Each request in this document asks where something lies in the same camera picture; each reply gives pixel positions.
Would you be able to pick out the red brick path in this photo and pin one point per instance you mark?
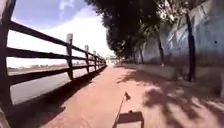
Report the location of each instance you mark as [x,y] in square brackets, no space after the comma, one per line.
[100,96]

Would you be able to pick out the row of trees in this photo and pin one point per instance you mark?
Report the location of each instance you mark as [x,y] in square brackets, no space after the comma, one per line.
[128,23]

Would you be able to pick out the pale concrete strip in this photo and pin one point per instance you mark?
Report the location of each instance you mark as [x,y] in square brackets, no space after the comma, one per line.
[160,70]

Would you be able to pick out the distant shore with buildings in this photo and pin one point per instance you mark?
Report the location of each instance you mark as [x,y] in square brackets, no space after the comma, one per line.
[33,67]

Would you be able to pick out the grey water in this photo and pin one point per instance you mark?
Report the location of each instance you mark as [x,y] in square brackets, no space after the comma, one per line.
[36,87]

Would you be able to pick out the dark wooden rail fence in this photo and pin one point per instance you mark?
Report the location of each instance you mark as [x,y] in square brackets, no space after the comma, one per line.
[69,56]

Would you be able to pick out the grey concrete wall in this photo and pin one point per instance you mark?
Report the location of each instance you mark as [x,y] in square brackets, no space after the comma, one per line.
[208,36]

